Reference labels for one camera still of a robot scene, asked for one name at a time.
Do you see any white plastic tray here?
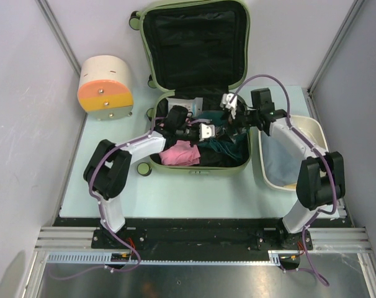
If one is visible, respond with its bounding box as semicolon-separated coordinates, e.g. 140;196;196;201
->
258;115;328;192

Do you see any white cloth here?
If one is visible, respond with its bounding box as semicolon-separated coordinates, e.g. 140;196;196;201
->
166;97;203;116

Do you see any grey blue cloth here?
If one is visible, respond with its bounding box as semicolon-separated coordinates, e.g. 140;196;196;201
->
260;132;301;188

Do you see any grey slotted cable duct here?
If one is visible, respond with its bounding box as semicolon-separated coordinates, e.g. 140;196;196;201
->
47;251;280;266

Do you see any light blue table mat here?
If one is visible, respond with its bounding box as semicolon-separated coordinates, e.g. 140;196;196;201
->
60;86;297;219

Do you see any green hard shell suitcase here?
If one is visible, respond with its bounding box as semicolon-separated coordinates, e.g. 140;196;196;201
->
128;0;254;178

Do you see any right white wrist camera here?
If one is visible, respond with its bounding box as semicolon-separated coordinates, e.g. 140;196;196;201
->
220;93;238;119

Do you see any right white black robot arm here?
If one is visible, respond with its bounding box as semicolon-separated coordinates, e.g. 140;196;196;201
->
220;88;346;249

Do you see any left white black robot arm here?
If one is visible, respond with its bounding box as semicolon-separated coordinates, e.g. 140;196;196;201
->
83;106;210;248

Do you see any round cream drawer cabinet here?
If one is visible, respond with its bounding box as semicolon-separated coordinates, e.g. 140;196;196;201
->
77;55;133;120

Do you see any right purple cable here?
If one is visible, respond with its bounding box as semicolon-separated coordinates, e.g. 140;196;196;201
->
233;74;339;286

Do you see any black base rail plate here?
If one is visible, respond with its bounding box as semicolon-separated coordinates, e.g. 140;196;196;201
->
53;217;352;262

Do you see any purple cable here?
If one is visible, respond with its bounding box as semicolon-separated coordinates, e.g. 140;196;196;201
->
233;74;339;286
48;116;170;280

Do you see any yellow cloth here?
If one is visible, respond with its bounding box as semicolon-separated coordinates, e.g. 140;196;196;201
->
284;183;297;189

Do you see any dark teal cloth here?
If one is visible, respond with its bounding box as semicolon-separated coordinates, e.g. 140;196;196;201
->
197;111;248;162

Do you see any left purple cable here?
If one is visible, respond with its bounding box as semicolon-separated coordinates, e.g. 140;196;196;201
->
48;116;170;280

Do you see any pink cloth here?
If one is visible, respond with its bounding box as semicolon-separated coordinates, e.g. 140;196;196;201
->
159;140;200;166

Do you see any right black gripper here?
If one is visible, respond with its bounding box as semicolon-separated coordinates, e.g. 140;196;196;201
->
216;104;260;144

